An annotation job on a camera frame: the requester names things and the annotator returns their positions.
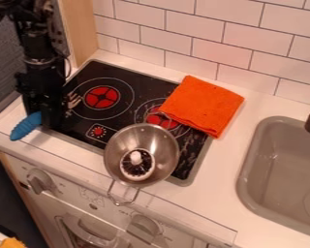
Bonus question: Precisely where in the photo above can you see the blue toy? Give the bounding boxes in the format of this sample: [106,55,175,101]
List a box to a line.
[9,110,45,142]

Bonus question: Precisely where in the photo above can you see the black and white toy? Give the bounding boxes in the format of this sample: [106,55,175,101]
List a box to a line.
[118,148,158,181]

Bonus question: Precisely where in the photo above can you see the silver pot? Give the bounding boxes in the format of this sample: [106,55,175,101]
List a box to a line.
[102,122,181,207]

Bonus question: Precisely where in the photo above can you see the orange cloth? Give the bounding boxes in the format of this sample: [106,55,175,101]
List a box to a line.
[157,75,246,140]

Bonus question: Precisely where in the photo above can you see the toy sink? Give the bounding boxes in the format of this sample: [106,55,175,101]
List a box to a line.
[234,115,310,241]

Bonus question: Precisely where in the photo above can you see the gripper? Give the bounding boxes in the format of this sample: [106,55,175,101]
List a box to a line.
[14,58,70,131]

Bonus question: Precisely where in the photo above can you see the toy stove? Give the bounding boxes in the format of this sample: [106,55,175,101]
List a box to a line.
[42,59,215,188]

